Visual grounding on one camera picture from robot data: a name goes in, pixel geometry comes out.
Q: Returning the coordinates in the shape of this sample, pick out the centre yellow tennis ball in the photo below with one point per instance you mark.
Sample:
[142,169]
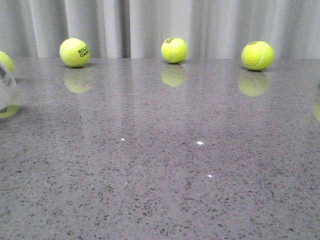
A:
[174,50]

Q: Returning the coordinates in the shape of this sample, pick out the right yellow tennis ball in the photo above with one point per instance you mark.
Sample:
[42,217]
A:
[257,55]

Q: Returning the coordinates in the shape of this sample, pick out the grey pleated curtain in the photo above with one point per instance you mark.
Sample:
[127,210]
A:
[137,28]

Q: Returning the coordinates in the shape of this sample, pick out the far-left yellow tennis ball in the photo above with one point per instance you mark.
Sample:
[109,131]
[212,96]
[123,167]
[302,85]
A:
[6,60]

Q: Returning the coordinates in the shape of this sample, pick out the white tennis ball can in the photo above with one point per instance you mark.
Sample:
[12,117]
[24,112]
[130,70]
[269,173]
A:
[8,86]

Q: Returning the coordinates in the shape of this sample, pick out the yellow Roland Garros tennis ball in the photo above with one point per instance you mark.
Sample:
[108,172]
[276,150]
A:
[74,52]

